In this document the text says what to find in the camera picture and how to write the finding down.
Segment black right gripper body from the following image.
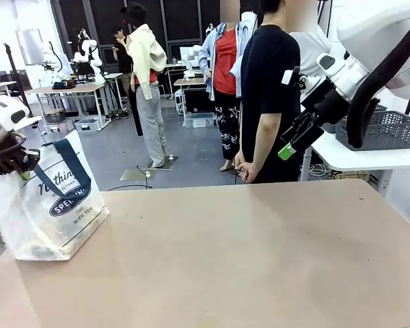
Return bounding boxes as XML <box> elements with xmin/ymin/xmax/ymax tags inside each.
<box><xmin>300</xmin><ymin>77</ymin><xmax>350</xmax><ymax>133</ymax></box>

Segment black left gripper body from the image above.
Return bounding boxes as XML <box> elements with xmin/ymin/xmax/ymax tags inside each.
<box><xmin>0</xmin><ymin>136</ymin><xmax>25</xmax><ymax>176</ymax></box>

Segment clear shopping bag blue handles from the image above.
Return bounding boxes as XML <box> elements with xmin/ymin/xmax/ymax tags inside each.
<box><xmin>0</xmin><ymin>128</ymin><xmax>111</xmax><ymax>262</ymax></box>

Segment person's right forearm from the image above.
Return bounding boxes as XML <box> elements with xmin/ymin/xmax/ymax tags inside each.
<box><xmin>248</xmin><ymin>113</ymin><xmax>282</xmax><ymax>172</ymax></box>

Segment person's right hand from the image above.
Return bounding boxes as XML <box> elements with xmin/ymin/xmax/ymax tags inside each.
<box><xmin>236</xmin><ymin>161</ymin><xmax>260</xmax><ymax>184</ymax></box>

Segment dark grey plastic basket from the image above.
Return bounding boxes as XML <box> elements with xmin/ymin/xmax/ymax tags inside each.
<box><xmin>320</xmin><ymin>103</ymin><xmax>387</xmax><ymax>135</ymax></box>
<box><xmin>335</xmin><ymin>109</ymin><xmax>410</xmax><ymax>152</ymax></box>

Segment white round-edged table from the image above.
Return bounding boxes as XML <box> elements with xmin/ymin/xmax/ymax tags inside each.
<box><xmin>14</xmin><ymin>115</ymin><xmax>43</xmax><ymax>133</ymax></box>

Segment black storage crate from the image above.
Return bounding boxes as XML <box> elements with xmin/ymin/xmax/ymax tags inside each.
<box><xmin>42</xmin><ymin>108</ymin><xmax>68</xmax><ymax>124</ymax></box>

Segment mannequin with white shirt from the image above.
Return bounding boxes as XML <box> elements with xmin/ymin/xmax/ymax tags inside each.
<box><xmin>289</xmin><ymin>30</ymin><xmax>332</xmax><ymax>104</ymax></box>

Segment white side table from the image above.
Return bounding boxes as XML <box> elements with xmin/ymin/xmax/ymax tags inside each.
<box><xmin>299</xmin><ymin>131</ymin><xmax>410</xmax><ymax>182</ymax></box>

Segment clear storage bin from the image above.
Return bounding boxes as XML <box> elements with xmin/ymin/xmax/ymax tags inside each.
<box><xmin>74</xmin><ymin>117</ymin><xmax>102</xmax><ymax>134</ymax></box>
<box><xmin>184</xmin><ymin>111</ymin><xmax>216</xmax><ymax>129</ymax></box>

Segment person in black T-shirt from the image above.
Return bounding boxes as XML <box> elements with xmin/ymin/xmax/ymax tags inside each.
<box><xmin>240</xmin><ymin>0</ymin><xmax>302</xmax><ymax>185</ymax></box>

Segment wooden top workbench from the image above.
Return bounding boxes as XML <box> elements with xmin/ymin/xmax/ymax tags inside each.
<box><xmin>24</xmin><ymin>72</ymin><xmax>124</xmax><ymax>133</ymax></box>

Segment black tripod stand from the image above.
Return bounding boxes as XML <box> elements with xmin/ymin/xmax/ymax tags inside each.
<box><xmin>1</xmin><ymin>42</ymin><xmax>33</xmax><ymax>118</ymax></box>

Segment mannequin blue shirt red top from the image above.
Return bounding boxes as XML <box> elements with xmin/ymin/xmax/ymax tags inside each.
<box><xmin>198</xmin><ymin>11</ymin><xmax>258</xmax><ymax>172</ymax></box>

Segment grey floor plate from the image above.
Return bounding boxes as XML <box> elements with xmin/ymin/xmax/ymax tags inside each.
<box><xmin>120</xmin><ymin>167</ymin><xmax>160</xmax><ymax>182</ymax></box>

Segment small wooden top desk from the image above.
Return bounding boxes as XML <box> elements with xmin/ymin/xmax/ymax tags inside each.
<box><xmin>173</xmin><ymin>77</ymin><xmax>206</xmax><ymax>124</ymax></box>

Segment background person in black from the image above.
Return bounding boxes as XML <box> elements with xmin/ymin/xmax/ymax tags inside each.
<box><xmin>111</xmin><ymin>25</ymin><xmax>136</xmax><ymax>100</ymax></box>

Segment mannequin with cream hoodie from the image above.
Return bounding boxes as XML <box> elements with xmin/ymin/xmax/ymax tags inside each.
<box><xmin>119</xmin><ymin>1</ymin><xmax>168</xmax><ymax>169</ymax></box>

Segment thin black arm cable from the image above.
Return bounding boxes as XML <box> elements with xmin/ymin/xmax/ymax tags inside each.
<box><xmin>7</xmin><ymin>131</ymin><xmax>28</xmax><ymax>148</ymax></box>

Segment thick black sleeved cable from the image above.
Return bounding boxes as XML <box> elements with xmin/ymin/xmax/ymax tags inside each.
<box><xmin>346</xmin><ymin>28</ymin><xmax>410</xmax><ymax>149</ymax></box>

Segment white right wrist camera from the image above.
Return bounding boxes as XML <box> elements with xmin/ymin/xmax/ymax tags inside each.
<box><xmin>281</xmin><ymin>66</ymin><xmax>310</xmax><ymax>94</ymax></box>

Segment grey wall board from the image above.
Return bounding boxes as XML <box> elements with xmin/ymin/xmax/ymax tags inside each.
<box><xmin>14</xmin><ymin>28</ymin><xmax>44</xmax><ymax>66</ymax></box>

